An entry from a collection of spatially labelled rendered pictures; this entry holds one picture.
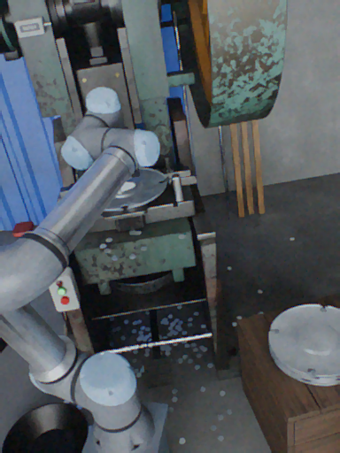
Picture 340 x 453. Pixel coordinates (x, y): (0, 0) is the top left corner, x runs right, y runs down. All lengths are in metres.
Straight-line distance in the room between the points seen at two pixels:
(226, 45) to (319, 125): 1.96
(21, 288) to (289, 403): 0.86
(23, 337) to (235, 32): 0.82
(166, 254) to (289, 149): 1.67
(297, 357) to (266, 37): 0.88
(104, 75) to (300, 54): 1.64
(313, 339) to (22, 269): 0.97
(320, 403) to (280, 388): 0.11
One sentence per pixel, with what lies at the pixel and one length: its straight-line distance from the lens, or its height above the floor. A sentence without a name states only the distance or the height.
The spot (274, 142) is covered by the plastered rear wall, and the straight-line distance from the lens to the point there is 3.05.
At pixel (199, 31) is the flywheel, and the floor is 1.16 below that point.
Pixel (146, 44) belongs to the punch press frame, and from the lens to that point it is 1.45.
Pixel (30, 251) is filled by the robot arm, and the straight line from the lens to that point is 0.82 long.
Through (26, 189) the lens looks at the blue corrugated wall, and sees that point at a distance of 3.04.
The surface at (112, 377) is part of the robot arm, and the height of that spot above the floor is 0.67.
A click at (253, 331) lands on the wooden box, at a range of 1.60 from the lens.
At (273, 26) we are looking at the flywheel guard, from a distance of 1.21.
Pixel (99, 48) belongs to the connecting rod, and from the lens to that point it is 1.55.
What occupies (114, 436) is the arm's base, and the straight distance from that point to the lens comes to 1.20.
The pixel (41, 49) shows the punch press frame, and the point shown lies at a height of 1.25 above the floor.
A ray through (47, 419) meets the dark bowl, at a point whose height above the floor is 0.03.
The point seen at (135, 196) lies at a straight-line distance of 1.53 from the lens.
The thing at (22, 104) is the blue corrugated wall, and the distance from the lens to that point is 2.84.
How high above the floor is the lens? 1.49
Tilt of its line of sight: 32 degrees down
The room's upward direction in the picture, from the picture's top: 10 degrees counter-clockwise
